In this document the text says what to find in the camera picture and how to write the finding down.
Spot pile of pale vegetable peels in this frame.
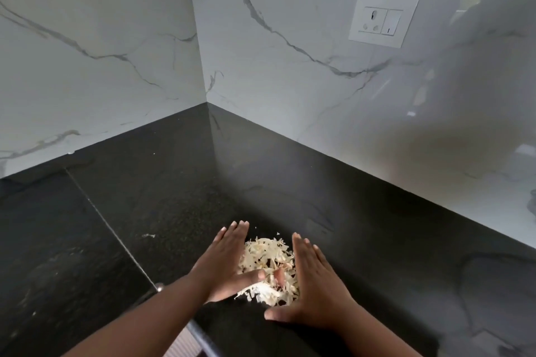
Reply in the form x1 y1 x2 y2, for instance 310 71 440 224
234 237 300 308

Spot person's left hand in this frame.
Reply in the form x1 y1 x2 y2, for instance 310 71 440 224
189 221 266 304

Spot person's right forearm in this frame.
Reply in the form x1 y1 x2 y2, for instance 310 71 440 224
331 301 424 357

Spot person's left forearm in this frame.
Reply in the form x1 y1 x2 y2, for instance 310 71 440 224
61 273 210 357

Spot white wall socket switch plate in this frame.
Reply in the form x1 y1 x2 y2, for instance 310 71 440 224
348 0 420 49

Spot person's right hand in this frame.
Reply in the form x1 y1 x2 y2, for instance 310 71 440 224
264 232 361 331

